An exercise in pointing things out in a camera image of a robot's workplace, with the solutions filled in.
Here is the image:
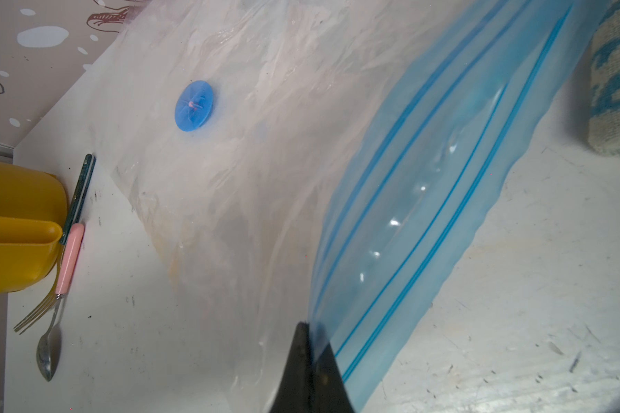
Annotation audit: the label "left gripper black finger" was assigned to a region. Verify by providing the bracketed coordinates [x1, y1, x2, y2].
[270, 322, 355, 413]

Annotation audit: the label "clear vacuum bag blue zip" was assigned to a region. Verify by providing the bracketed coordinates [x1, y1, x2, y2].
[85, 1, 608, 412]

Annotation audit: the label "cream towel blue faces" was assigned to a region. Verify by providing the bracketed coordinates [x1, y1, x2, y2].
[587, 1, 620, 156]

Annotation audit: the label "metal spoon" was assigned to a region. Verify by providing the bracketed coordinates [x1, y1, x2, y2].
[35, 294, 64, 382]

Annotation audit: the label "dark green pen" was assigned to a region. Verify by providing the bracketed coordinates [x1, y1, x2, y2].
[60, 153, 96, 245]

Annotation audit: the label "yellow pot with lid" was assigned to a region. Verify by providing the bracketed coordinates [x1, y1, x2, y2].
[0, 162, 67, 294]

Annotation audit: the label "pink handled fork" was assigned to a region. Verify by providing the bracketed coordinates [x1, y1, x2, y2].
[13, 223, 85, 334]

